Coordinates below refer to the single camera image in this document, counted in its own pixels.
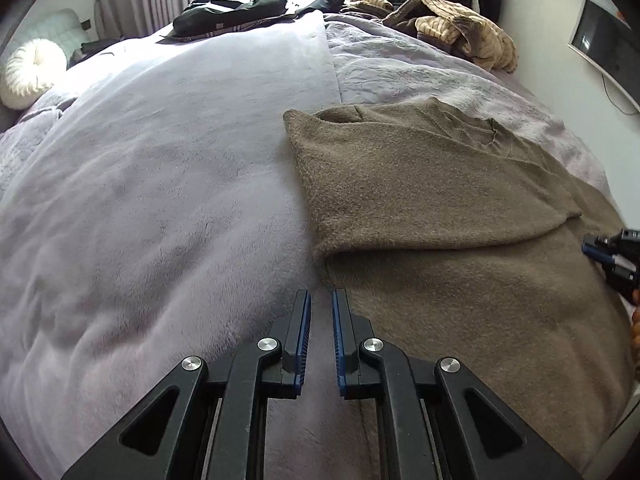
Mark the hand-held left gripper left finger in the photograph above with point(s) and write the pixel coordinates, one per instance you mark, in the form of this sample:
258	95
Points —
302	340

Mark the grey quilted bench mat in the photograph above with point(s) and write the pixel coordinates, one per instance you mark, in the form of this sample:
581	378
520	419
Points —
55	22

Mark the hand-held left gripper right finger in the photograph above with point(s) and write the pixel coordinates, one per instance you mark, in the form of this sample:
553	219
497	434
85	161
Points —
340	345

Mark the wall television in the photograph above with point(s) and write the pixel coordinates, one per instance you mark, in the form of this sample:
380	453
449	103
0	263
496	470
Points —
605	45

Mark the beige striped fleece garment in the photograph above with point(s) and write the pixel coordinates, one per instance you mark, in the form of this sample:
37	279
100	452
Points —
450	25

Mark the dark cloth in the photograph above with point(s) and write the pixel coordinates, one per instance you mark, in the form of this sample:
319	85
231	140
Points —
92	49

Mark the black clothes pile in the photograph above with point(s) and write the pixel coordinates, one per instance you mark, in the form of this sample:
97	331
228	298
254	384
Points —
225	12

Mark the wall socket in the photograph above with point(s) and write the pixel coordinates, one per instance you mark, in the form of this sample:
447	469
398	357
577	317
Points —
86	24

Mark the person's right hand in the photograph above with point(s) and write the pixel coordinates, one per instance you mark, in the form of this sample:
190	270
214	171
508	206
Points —
636	332

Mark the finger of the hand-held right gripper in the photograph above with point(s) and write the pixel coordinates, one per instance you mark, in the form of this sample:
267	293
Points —
600	249
622	280

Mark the brown knit sweater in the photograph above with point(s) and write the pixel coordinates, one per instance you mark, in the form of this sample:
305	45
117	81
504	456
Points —
425	210

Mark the round white pillow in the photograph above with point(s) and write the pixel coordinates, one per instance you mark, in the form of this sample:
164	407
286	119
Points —
32	72

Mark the lavender fleece blanket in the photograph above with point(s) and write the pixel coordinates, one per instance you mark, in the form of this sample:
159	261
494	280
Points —
150	185

